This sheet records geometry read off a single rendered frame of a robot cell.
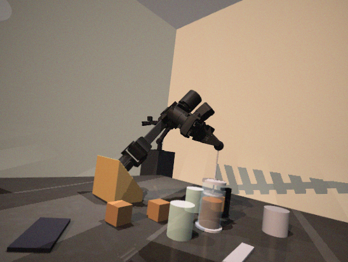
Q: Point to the glass french press with black knob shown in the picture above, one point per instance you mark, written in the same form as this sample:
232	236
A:
211	204

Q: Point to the white flat bar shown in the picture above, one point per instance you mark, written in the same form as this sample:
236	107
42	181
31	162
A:
240	253

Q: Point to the white cylinder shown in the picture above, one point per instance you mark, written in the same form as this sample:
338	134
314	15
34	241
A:
276	221

